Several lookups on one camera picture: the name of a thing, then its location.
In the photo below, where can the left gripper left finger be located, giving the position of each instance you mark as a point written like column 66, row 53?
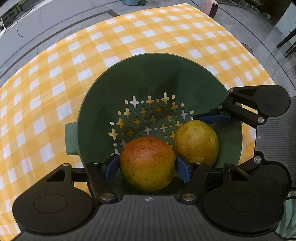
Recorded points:
column 100, row 175

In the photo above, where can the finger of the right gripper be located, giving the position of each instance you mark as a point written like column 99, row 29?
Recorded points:
column 211, row 118

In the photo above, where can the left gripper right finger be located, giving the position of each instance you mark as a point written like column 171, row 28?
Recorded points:
column 194, row 175

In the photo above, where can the yellow-green mango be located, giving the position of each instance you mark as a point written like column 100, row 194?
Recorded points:
column 197, row 142

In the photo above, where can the red-green mango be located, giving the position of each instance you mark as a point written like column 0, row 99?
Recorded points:
column 147, row 163

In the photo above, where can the yellow checkered tablecloth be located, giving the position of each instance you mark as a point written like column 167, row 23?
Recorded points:
column 46, row 94

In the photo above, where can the pink space heater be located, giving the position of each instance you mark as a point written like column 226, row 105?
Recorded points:
column 209, row 7

